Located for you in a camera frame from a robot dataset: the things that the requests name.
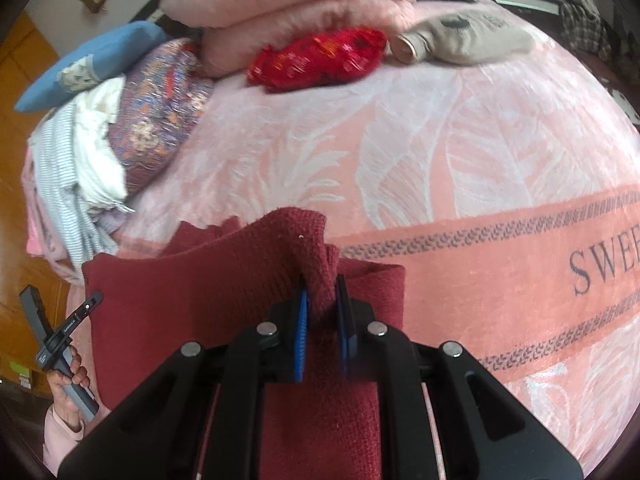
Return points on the blue pillow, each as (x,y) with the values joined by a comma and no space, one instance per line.
(100,60)

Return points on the beige garment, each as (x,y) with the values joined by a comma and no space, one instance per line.
(465,37)

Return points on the person's left hand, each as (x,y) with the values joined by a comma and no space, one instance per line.
(65,400)

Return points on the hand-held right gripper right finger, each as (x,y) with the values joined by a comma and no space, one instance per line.
(345,335)

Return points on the person's left forearm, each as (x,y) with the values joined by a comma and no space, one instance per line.
(65,445)

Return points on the purple patterned pillow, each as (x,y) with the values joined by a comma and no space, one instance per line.
(160,110)

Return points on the red sequined pouch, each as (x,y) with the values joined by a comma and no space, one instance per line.
(320,57)

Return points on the pink cloth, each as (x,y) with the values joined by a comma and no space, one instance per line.
(36,240)

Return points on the green box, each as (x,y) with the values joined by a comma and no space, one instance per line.
(21,374)

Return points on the white striped garment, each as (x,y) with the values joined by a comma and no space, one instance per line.
(55,175)

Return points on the pink leaf-pattern bed blanket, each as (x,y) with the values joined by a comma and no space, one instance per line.
(450,160)

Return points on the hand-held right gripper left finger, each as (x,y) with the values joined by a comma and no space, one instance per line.
(300,345)

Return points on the grey plaid shirt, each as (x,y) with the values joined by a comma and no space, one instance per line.
(582,20)

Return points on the black headboard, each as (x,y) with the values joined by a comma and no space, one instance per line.
(147,5)

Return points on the cream garment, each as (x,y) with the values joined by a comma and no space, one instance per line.
(102,170)

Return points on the dark red knit sweater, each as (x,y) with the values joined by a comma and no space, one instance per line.
(225,280)

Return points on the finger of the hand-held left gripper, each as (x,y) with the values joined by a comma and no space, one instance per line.
(82,312)

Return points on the wooden wardrobe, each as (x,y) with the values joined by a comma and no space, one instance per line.
(20,60)

